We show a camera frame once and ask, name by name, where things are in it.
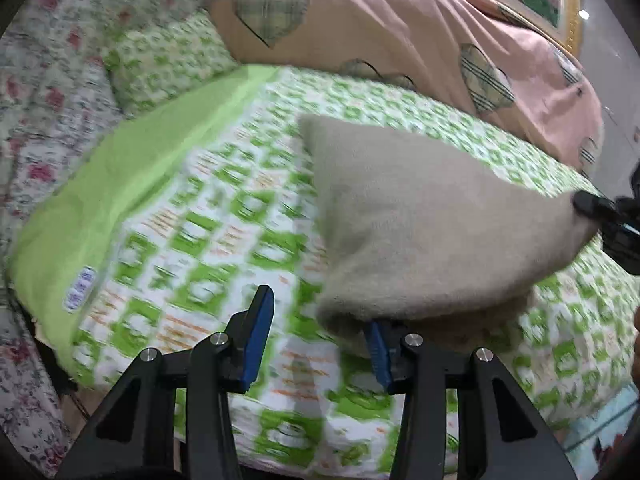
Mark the floral bed cover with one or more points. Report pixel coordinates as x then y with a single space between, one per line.
45 110

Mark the beige knit sweater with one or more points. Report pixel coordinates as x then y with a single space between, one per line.
425 220

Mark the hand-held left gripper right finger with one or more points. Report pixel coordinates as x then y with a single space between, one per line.
378 357

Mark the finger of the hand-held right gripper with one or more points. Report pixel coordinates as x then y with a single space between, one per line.
595 205

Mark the green checkered bed sheet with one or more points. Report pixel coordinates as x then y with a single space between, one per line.
200 220

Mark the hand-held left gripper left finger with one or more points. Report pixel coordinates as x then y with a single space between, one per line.
257 340

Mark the green checkered pillow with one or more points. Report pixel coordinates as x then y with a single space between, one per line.
165 60

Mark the pink heart print quilt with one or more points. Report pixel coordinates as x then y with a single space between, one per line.
400 25

